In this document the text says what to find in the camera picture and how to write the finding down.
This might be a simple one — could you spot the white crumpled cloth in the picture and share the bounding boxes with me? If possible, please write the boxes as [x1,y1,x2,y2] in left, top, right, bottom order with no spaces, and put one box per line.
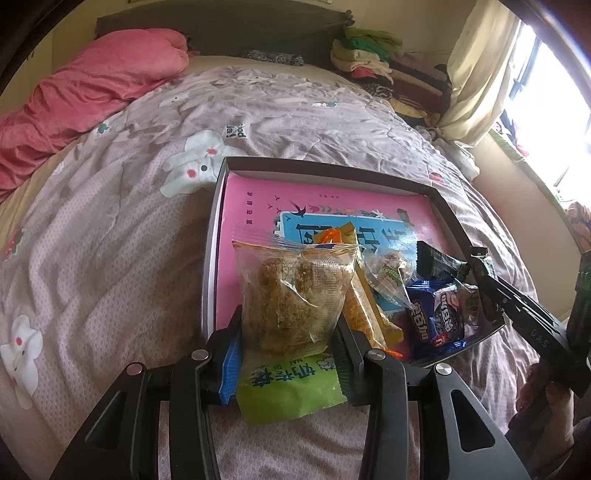
[416,124,481,181]

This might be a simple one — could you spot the pink book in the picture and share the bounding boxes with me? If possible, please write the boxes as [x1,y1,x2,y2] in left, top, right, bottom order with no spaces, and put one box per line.
[217,173,455,333]

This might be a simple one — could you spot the window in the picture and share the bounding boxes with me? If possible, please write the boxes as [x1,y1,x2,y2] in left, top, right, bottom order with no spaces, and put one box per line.
[496,18,591,204]

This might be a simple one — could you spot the dark shallow cardboard box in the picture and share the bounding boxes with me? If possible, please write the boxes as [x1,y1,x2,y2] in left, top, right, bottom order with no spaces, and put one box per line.
[202,157,506,370]

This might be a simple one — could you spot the yellow snack packet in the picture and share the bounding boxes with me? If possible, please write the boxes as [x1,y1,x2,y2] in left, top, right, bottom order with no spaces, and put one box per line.
[339,222,404,344]

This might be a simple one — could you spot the dark patterned cloth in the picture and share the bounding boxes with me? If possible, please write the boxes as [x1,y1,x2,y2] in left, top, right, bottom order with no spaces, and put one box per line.
[245,48,305,66]

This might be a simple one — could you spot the clear green label candy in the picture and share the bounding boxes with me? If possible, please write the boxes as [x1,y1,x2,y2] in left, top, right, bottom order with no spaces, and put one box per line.
[455,284,483,340]

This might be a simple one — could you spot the clear pastry packet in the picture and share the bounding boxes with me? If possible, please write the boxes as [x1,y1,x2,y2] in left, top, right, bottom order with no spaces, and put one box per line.
[232,240,363,356]

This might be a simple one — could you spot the beige bed sheet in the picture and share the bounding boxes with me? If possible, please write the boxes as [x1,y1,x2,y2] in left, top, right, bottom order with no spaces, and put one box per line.
[0,54,333,217]

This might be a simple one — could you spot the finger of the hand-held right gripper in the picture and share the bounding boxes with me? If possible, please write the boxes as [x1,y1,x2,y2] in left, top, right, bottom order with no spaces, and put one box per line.
[488,271,537,320]
[479,281,521,329]

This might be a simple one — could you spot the orange snack packet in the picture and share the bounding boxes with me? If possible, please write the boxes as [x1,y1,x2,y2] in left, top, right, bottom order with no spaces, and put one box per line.
[314,228,404,363]

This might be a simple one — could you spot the cream curtain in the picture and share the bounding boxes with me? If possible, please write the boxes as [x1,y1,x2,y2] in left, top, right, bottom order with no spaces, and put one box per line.
[436,0,525,148]

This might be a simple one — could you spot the dark headboard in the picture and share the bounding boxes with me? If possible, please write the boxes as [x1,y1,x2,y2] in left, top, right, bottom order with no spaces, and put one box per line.
[95,2,354,68]

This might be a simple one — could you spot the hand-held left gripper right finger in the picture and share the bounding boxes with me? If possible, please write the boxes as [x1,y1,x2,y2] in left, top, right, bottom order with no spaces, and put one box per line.
[335,318,532,480]

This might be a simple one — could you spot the person's right hand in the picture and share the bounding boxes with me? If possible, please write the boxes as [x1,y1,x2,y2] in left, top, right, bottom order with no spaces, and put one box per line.
[515,362,578,432]

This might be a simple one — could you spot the pile of folded clothes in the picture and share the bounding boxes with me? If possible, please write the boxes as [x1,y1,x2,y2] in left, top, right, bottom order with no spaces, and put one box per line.
[331,27,455,116]

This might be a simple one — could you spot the orange patterned cloth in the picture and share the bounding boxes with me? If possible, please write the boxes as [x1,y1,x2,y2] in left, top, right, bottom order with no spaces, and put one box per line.
[566,200,591,254]

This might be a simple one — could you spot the clear red candy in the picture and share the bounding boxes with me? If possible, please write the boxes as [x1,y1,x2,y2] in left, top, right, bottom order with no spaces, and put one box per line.
[367,251,414,301]

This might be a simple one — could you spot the pink duvet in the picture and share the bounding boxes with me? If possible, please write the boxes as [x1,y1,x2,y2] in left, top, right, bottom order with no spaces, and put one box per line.
[0,28,190,192]

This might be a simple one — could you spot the black snack packet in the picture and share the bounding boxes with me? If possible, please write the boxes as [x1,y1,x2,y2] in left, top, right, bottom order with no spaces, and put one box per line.
[416,240,469,282]

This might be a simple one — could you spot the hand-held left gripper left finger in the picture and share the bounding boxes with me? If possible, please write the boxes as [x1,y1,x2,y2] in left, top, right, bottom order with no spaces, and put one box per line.
[48,305,245,480]

